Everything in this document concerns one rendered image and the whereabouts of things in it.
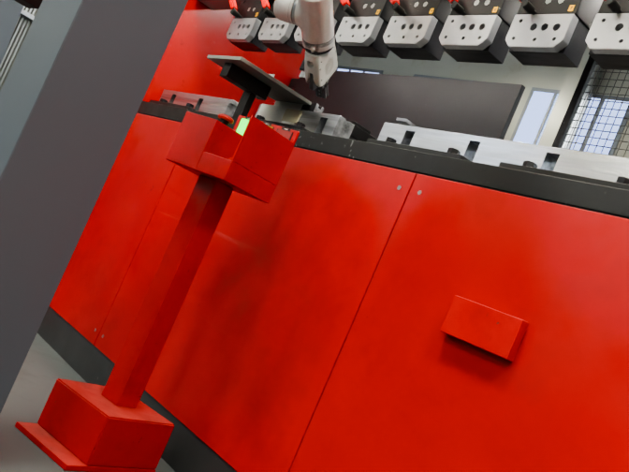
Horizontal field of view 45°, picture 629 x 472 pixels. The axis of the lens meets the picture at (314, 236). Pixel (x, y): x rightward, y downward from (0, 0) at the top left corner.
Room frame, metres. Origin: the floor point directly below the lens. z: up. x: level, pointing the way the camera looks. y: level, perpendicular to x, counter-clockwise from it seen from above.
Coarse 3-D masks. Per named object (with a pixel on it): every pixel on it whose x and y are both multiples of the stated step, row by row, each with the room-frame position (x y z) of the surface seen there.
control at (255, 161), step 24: (192, 120) 1.68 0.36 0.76; (216, 120) 1.64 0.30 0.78; (240, 120) 1.82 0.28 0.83; (192, 144) 1.66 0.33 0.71; (216, 144) 1.66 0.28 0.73; (240, 144) 1.58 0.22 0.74; (264, 144) 1.63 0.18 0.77; (288, 144) 1.69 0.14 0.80; (192, 168) 1.64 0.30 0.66; (216, 168) 1.60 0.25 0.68; (240, 168) 1.60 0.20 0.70; (264, 168) 1.66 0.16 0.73; (240, 192) 1.73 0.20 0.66; (264, 192) 1.68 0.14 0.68
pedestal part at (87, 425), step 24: (72, 384) 1.68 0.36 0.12; (48, 408) 1.67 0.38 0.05; (72, 408) 1.63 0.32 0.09; (96, 408) 1.59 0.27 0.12; (120, 408) 1.65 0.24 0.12; (144, 408) 1.74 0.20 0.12; (24, 432) 1.62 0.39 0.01; (48, 432) 1.66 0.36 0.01; (72, 432) 1.61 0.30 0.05; (96, 432) 1.57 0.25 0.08; (120, 432) 1.60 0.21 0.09; (144, 432) 1.65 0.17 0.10; (168, 432) 1.71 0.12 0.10; (72, 456) 1.58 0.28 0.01; (96, 456) 1.57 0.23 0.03; (120, 456) 1.62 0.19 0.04; (144, 456) 1.68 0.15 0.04
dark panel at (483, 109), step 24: (336, 72) 2.94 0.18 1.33; (360, 72) 2.83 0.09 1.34; (312, 96) 3.01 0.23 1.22; (336, 96) 2.89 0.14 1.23; (360, 96) 2.78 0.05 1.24; (384, 96) 2.69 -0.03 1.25; (408, 96) 2.59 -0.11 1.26; (432, 96) 2.51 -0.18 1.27; (456, 96) 2.43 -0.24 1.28; (480, 96) 2.35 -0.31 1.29; (504, 96) 2.28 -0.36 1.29; (360, 120) 2.74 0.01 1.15; (384, 120) 2.65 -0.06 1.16; (432, 120) 2.47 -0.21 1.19; (456, 120) 2.40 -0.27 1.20; (480, 120) 2.32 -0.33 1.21; (504, 120) 2.25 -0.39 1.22
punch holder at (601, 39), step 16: (624, 0) 1.42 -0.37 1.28; (608, 16) 1.43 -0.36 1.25; (624, 16) 1.41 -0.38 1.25; (592, 32) 1.45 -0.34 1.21; (608, 32) 1.42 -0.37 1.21; (624, 32) 1.40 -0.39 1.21; (592, 48) 1.44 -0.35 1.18; (608, 48) 1.41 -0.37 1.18; (624, 48) 1.39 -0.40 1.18; (608, 64) 1.47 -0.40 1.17; (624, 64) 1.44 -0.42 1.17
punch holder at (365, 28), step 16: (352, 0) 2.07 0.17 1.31; (368, 0) 2.02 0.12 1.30; (384, 0) 1.97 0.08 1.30; (352, 16) 2.05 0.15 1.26; (368, 16) 2.00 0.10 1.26; (384, 16) 1.97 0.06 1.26; (352, 32) 2.02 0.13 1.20; (368, 32) 1.97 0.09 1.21; (384, 32) 1.99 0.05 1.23; (352, 48) 2.06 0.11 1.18; (368, 48) 2.00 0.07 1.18; (384, 48) 2.00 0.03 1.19
